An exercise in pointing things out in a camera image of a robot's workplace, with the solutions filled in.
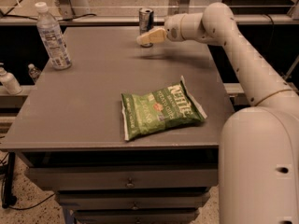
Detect grey drawer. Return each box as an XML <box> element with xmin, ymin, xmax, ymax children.
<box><xmin>75</xmin><ymin>208</ymin><xmax>199</xmax><ymax>224</ymax></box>
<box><xmin>26</xmin><ymin>165</ymin><xmax>218</xmax><ymax>191</ymax></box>
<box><xmin>57</xmin><ymin>190</ymin><xmax>210</xmax><ymax>211</ymax></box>

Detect black cable at right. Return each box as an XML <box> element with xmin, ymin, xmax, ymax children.
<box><xmin>264</xmin><ymin>14</ymin><xmax>276</xmax><ymax>33</ymax></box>

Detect clear plastic water bottle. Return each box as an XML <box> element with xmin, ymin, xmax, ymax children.
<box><xmin>35</xmin><ymin>2</ymin><xmax>72</xmax><ymax>70</ymax></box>

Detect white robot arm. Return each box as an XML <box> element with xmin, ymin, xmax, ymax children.
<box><xmin>136</xmin><ymin>3</ymin><xmax>299</xmax><ymax>224</ymax></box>

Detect small water bottle behind table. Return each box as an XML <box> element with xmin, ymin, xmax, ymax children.
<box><xmin>28</xmin><ymin>63</ymin><xmax>41</xmax><ymax>83</ymax></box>

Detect black cable on floor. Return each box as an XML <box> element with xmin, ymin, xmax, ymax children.
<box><xmin>0</xmin><ymin>133</ymin><xmax>56</xmax><ymax>211</ymax></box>

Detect middle grey drawer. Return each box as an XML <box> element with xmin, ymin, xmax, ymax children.
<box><xmin>57</xmin><ymin>190</ymin><xmax>210</xmax><ymax>211</ymax></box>

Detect top grey drawer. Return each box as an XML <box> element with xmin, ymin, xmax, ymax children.
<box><xmin>26</xmin><ymin>165</ymin><xmax>218</xmax><ymax>191</ymax></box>

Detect green jalapeno chip bag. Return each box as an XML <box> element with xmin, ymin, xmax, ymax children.
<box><xmin>121</xmin><ymin>77</ymin><xmax>207</xmax><ymax>141</ymax></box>

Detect redbull can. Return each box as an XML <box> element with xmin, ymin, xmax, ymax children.
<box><xmin>138</xmin><ymin>7</ymin><xmax>154</xmax><ymax>35</ymax></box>

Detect white bottle on ledge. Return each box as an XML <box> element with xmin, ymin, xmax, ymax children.
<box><xmin>0</xmin><ymin>67</ymin><xmax>22</xmax><ymax>95</ymax></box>

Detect black cable on ledge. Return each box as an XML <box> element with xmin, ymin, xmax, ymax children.
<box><xmin>0</xmin><ymin>8</ymin><xmax>98</xmax><ymax>22</ymax></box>

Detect black stand leg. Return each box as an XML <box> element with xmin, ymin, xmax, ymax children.
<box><xmin>2</xmin><ymin>152</ymin><xmax>17</xmax><ymax>209</ymax></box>

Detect grey drawer cabinet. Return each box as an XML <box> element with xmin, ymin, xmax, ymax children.
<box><xmin>0</xmin><ymin>25</ymin><xmax>235</xmax><ymax>224</ymax></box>

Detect metal frame post left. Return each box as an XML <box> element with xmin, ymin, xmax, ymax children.
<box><xmin>54</xmin><ymin>0</ymin><xmax>90</xmax><ymax>19</ymax></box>

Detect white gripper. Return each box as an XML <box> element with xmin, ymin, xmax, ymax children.
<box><xmin>136</xmin><ymin>13</ymin><xmax>186</xmax><ymax>45</ymax></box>

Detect bottom grey drawer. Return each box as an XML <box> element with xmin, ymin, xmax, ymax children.
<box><xmin>75</xmin><ymin>208</ymin><xmax>199</xmax><ymax>224</ymax></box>

